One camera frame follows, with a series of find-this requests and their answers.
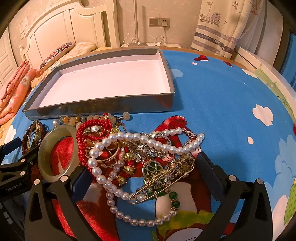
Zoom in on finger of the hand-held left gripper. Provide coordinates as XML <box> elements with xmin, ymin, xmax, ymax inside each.
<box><xmin>0</xmin><ymin>148</ymin><xmax>43</xmax><ymax>184</ymax></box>
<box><xmin>0</xmin><ymin>138</ymin><xmax>22</xmax><ymax>160</ymax></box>

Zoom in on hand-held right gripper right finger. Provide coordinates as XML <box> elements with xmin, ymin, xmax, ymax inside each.
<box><xmin>195</xmin><ymin>152</ymin><xmax>273</xmax><ymax>241</ymax></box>

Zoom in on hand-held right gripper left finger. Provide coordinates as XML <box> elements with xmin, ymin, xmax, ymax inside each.
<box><xmin>24</xmin><ymin>166</ymin><xmax>97</xmax><ymax>241</ymax></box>

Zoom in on dark red bead bracelet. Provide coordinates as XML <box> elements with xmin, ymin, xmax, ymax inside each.
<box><xmin>22</xmin><ymin>125</ymin><xmax>47</xmax><ymax>156</ymax></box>

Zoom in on white pearl necklace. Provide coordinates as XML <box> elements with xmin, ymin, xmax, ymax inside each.
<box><xmin>87</xmin><ymin>127</ymin><xmax>205</xmax><ymax>229</ymax></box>

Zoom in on pale green jade bangle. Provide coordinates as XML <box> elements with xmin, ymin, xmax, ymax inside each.
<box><xmin>38</xmin><ymin>125</ymin><xmax>80</xmax><ymax>182</ymax></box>

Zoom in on large gold safety pin brooch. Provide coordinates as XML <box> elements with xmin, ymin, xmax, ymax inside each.
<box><xmin>128</xmin><ymin>155</ymin><xmax>196</xmax><ymax>205</ymax></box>

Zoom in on gold patterned bangle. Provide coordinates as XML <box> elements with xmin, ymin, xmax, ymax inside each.
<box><xmin>24</xmin><ymin>120</ymin><xmax>44</xmax><ymax>153</ymax></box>

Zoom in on thin gold bangles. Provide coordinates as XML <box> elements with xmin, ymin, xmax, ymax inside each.
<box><xmin>83</xmin><ymin>130</ymin><xmax>121</xmax><ymax>168</ymax></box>

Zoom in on green bead bracelet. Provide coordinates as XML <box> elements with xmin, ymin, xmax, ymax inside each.
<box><xmin>139</xmin><ymin>185</ymin><xmax>181</xmax><ymax>217</ymax></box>

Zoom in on red cord bracelet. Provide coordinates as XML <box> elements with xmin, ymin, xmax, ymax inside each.
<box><xmin>76</xmin><ymin>113</ymin><xmax>116</xmax><ymax>167</ymax></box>

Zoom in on red and gold bead bracelet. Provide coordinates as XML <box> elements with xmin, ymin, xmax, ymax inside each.
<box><xmin>109</xmin><ymin>148</ymin><xmax>137</xmax><ymax>188</ymax></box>

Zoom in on green and gold pendant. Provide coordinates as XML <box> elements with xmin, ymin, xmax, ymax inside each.
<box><xmin>142</xmin><ymin>161</ymin><xmax>163</xmax><ymax>186</ymax></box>

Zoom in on silver hair ornament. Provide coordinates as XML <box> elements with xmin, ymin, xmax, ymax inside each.
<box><xmin>126</xmin><ymin>131</ymin><xmax>176</xmax><ymax>163</ymax></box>

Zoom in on grey shallow box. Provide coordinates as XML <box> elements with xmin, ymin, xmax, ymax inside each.
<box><xmin>22</xmin><ymin>47</ymin><xmax>174</xmax><ymax>121</ymax></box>

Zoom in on pink quilt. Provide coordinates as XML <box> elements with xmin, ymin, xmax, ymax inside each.
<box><xmin>0</xmin><ymin>61</ymin><xmax>44</xmax><ymax>126</ymax></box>

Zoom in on blue printed blanket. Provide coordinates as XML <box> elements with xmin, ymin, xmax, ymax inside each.
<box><xmin>0</xmin><ymin>47</ymin><xmax>296</xmax><ymax>241</ymax></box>

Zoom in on white wardrobe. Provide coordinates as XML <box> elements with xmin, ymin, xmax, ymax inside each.
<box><xmin>0</xmin><ymin>25</ymin><xmax>18</xmax><ymax>88</ymax></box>

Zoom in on embroidered pillow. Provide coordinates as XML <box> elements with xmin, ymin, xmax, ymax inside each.
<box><xmin>38</xmin><ymin>42</ymin><xmax>75</xmax><ymax>70</ymax></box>

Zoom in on white headboard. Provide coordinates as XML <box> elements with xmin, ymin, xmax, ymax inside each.
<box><xmin>20</xmin><ymin>0</ymin><xmax>121</xmax><ymax>67</ymax></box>

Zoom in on beige pillow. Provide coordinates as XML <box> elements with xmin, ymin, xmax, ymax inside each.
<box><xmin>67</xmin><ymin>42</ymin><xmax>111</xmax><ymax>56</ymax></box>

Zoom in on white furniture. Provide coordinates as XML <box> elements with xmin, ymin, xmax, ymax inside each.
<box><xmin>233</xmin><ymin>46</ymin><xmax>296</xmax><ymax>93</ymax></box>

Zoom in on striped printed curtain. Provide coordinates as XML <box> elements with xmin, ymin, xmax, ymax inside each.
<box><xmin>191</xmin><ymin>0</ymin><xmax>262</xmax><ymax>58</ymax></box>

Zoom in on amber bead bracelet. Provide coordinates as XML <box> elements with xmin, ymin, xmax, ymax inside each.
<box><xmin>60</xmin><ymin>112</ymin><xmax>130</xmax><ymax>127</ymax></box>

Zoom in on wall switch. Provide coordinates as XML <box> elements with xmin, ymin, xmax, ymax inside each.
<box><xmin>20</xmin><ymin>17</ymin><xmax>28</xmax><ymax>40</ymax></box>

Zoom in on white charger cable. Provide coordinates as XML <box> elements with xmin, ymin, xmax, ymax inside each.
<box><xmin>121</xmin><ymin>27</ymin><xmax>181</xmax><ymax>48</ymax></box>

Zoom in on wall outlet panel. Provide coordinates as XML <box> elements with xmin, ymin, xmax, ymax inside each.
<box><xmin>148</xmin><ymin>17</ymin><xmax>171</xmax><ymax>28</ymax></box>

